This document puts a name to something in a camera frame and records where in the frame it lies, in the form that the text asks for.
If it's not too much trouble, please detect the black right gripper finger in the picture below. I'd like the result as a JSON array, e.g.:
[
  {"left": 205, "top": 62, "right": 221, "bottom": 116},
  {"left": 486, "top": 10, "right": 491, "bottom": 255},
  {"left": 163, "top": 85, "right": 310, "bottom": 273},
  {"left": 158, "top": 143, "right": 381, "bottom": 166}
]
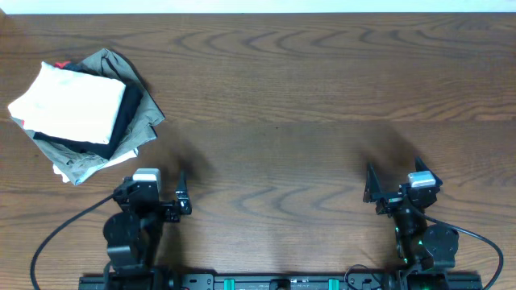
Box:
[
  {"left": 414, "top": 157, "right": 443, "bottom": 186},
  {"left": 363, "top": 163, "right": 383, "bottom": 203}
]

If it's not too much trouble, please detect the white printed t-shirt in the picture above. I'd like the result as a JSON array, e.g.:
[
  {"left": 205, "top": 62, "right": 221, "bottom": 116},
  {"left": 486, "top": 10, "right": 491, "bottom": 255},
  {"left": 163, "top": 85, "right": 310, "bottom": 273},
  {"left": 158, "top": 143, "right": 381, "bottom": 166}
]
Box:
[{"left": 8, "top": 62, "right": 126, "bottom": 144}]

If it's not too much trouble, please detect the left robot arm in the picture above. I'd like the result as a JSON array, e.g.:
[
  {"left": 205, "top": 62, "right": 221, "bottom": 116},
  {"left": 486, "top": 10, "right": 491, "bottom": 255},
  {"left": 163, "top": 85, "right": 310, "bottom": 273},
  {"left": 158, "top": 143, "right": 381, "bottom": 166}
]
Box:
[{"left": 103, "top": 168, "right": 192, "bottom": 290}]

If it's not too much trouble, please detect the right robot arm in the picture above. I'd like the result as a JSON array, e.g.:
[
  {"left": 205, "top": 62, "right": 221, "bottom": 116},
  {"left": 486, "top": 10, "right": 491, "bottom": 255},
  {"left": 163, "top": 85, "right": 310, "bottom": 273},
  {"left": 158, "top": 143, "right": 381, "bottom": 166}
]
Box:
[{"left": 363, "top": 157, "right": 459, "bottom": 289}]

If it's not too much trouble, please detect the white folded garment bottom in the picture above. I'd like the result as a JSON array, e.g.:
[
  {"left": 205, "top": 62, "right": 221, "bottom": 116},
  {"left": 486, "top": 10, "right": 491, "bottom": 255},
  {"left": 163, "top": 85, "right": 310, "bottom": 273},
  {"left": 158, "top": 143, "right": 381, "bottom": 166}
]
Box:
[{"left": 52, "top": 148, "right": 139, "bottom": 185}]

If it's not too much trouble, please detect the khaki folded garment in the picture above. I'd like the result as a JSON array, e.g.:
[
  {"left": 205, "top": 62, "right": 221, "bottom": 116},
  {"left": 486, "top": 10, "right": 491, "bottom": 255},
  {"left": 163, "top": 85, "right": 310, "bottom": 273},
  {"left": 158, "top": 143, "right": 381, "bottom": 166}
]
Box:
[{"left": 11, "top": 49, "right": 165, "bottom": 180}]

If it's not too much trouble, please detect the red folded garment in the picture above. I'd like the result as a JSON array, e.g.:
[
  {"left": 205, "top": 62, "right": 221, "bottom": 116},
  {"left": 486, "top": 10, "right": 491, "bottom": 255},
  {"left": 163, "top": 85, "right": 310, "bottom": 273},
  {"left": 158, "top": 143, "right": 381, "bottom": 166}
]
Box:
[{"left": 53, "top": 61, "right": 70, "bottom": 69}]

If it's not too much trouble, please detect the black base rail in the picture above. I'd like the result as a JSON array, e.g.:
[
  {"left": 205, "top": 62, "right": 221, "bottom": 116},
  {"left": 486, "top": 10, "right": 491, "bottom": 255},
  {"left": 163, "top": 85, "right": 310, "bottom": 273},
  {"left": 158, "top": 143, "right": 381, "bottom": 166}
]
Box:
[{"left": 78, "top": 270, "right": 483, "bottom": 290}]

